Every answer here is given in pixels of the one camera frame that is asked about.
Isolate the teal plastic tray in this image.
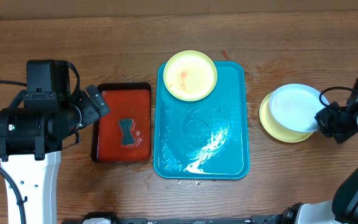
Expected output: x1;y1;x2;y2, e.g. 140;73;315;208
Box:
153;61;250;180

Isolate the yellow-green plate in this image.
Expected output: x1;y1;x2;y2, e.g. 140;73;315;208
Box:
259;93;313;143
163;50;218;101

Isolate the light blue plate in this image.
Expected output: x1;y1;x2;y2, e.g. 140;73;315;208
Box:
268;83;325;133

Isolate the red and black tray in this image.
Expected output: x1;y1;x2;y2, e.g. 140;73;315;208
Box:
91;82;151;163

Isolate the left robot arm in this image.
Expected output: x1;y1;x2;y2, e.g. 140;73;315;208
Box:
0;85;109;223

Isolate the dark green sponge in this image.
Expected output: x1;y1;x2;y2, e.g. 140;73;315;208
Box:
119;118;135;147

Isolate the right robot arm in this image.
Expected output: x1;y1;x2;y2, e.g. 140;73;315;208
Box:
266;97;358;223

